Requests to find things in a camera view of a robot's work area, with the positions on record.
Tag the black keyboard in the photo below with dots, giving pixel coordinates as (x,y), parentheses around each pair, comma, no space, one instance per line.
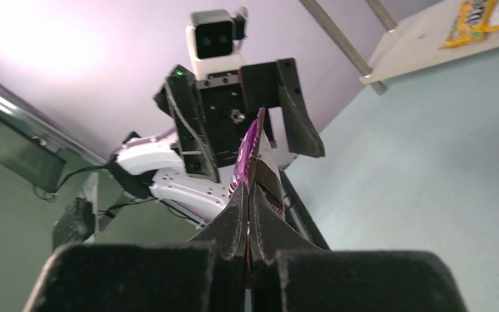
(76,224)

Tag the purple M&M bag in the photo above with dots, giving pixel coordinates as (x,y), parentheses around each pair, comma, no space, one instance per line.
(255,163)

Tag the yellow M&M bag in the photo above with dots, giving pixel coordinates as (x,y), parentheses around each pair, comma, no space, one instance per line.
(470,24)

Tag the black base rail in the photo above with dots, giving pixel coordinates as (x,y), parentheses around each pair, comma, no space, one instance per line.
(298,216)

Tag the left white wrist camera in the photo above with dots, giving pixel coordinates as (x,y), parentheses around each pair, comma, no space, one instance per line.
(213,39)

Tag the white two-tier metal shelf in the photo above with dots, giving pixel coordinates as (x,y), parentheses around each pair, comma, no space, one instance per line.
(408,46)

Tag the dark wall monitor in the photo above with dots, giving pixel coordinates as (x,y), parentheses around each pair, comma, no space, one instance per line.
(29,159)

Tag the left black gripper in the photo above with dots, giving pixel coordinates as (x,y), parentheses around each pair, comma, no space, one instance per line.
(231,99)

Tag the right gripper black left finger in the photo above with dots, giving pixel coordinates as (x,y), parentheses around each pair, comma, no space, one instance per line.
(206,273)

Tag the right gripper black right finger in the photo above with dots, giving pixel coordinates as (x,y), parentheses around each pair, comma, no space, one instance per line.
(289,273)

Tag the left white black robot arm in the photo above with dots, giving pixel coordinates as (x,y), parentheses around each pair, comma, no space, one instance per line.
(149,167)

